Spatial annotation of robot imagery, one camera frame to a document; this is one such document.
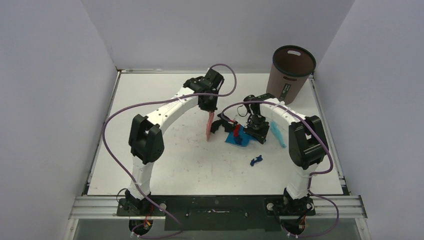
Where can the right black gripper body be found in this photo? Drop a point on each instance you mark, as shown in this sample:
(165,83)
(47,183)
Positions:
(255,133)

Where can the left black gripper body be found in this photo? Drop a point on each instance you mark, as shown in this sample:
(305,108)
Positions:
(211,105)

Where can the blue dustpan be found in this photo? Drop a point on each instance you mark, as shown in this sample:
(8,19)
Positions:
(246,138)

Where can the pink hand brush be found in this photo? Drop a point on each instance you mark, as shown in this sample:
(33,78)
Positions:
(209,123)

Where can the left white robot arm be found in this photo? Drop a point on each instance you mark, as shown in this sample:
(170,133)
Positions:
(146,134)

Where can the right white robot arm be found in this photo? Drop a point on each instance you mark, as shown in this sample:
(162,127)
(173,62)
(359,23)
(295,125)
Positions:
(307,144)

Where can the teal paper scrap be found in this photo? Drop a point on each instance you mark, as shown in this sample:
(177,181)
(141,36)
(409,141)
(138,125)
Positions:
(277,134)

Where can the red paper scrap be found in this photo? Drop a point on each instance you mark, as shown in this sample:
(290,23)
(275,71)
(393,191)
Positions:
(236,130)

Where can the small dark blue scrap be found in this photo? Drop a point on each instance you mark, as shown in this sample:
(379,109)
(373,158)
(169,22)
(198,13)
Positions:
(238,140)

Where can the black paper scrap left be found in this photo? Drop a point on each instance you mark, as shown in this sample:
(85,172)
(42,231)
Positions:
(228,126)

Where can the dark blue scrap near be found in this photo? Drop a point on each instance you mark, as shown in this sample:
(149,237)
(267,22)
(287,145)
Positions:
(256,160)

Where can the brown waste bin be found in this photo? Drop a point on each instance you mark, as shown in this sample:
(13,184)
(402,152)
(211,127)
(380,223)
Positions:
(291,67)

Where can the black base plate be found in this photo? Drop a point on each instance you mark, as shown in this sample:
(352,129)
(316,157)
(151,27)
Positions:
(218,213)

